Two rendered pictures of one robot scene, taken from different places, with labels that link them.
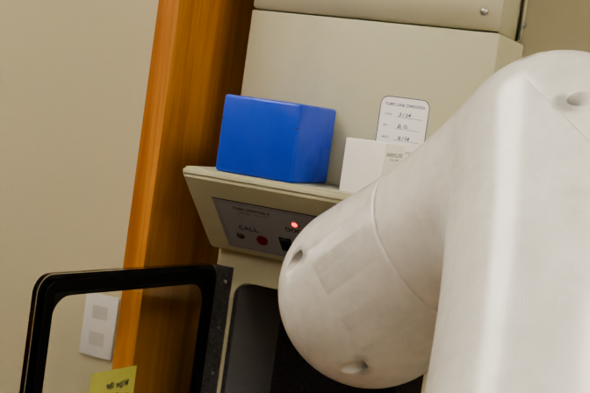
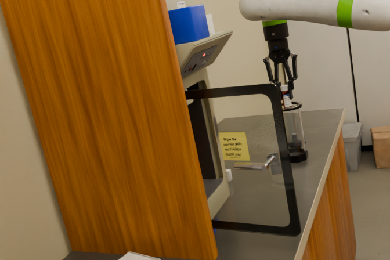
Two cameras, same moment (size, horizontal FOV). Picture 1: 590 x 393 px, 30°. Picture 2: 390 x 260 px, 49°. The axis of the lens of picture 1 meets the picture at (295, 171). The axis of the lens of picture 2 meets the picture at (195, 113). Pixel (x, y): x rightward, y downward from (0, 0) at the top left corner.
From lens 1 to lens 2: 1.78 m
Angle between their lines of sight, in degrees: 89
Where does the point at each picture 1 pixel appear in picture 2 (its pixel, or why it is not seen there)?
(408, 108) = (181, 4)
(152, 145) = (172, 41)
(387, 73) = not seen: outside the picture
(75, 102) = not seen: outside the picture
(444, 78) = not seen: outside the picture
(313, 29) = not seen: outside the picture
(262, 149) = (202, 26)
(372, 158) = (210, 20)
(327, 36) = not seen: outside the picture
